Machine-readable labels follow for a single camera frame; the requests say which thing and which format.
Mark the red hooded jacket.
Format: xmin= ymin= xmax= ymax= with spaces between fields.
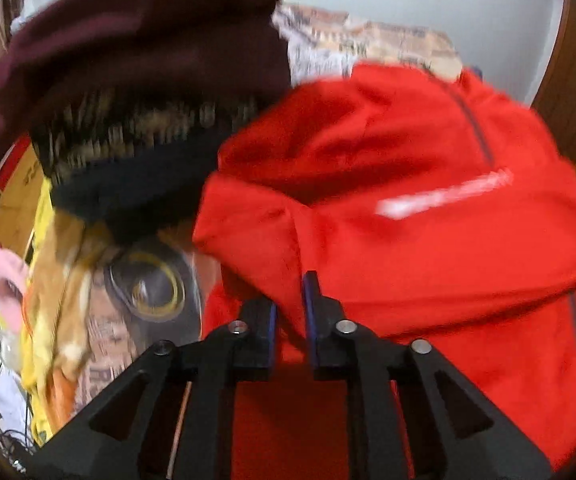
xmin=193 ymin=64 xmax=576 ymax=479

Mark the yellow orange cloth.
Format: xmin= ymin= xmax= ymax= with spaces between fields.
xmin=21 ymin=179 xmax=113 ymax=444

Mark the pink plush toy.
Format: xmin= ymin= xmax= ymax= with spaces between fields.
xmin=0 ymin=245 xmax=28 ymax=334

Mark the black patterned garment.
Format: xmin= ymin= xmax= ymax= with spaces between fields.
xmin=30 ymin=87 xmax=268 ymax=244

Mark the maroon garment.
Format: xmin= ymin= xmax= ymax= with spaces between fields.
xmin=0 ymin=0 xmax=291 ymax=158

